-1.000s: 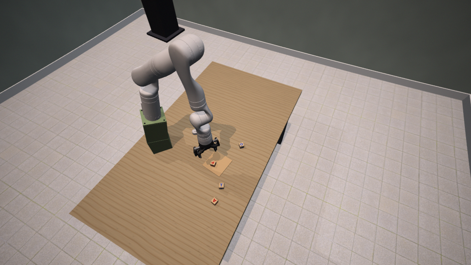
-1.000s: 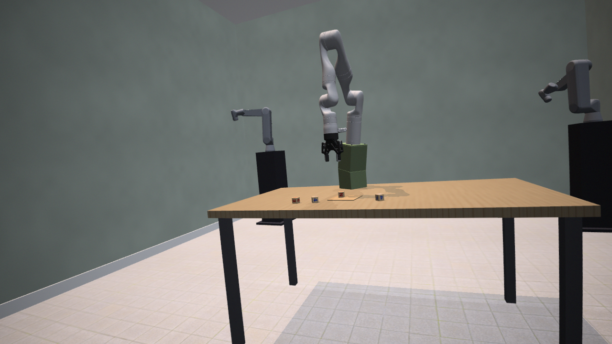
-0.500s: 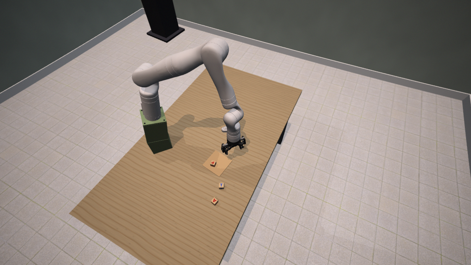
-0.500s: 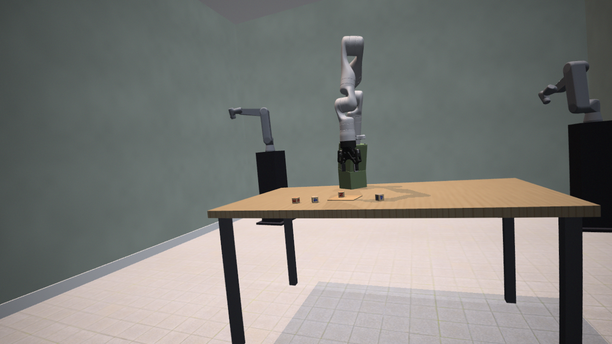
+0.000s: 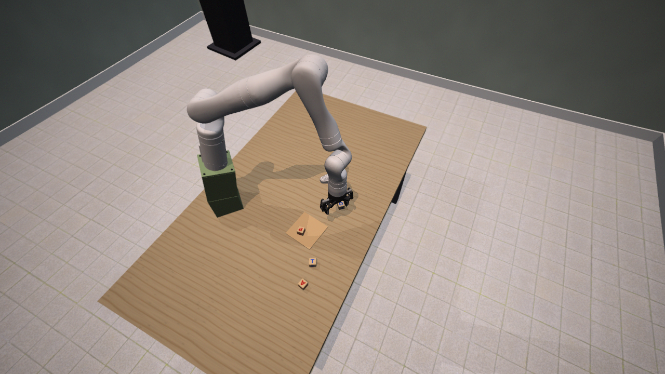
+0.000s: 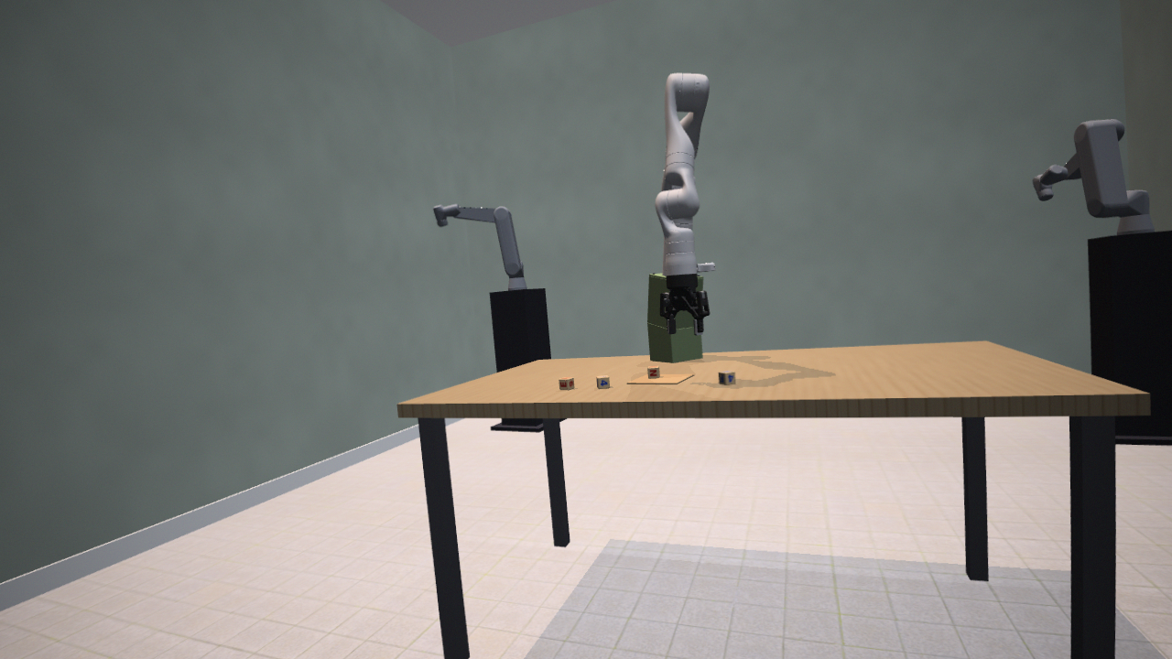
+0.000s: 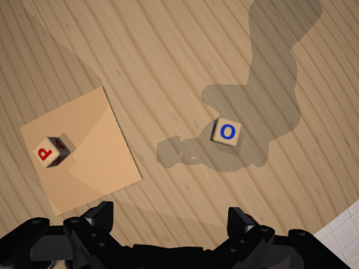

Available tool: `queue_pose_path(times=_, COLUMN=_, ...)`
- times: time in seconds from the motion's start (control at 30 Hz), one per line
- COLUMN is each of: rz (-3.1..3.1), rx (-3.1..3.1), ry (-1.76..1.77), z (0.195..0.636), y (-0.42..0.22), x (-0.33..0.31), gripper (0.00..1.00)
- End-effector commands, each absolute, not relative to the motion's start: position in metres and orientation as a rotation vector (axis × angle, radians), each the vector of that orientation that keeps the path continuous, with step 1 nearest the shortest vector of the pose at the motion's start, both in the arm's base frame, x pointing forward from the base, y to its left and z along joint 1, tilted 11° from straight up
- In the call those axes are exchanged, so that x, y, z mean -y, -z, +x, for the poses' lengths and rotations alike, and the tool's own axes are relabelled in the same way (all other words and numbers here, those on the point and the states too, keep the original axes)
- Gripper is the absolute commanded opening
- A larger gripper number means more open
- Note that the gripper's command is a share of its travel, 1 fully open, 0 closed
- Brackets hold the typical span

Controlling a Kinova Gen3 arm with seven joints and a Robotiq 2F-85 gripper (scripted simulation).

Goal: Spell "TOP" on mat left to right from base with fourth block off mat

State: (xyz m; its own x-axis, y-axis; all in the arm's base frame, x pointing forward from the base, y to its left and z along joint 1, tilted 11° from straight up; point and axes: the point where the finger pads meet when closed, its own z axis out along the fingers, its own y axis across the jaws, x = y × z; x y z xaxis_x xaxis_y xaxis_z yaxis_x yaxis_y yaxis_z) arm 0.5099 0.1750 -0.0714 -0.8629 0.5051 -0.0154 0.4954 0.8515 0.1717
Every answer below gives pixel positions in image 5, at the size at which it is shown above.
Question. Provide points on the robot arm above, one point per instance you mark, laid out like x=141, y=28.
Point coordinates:
x=306, y=75

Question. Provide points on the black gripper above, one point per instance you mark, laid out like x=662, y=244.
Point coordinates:
x=331, y=201

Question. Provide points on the peach flat mat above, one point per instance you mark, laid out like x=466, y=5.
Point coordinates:
x=313, y=230

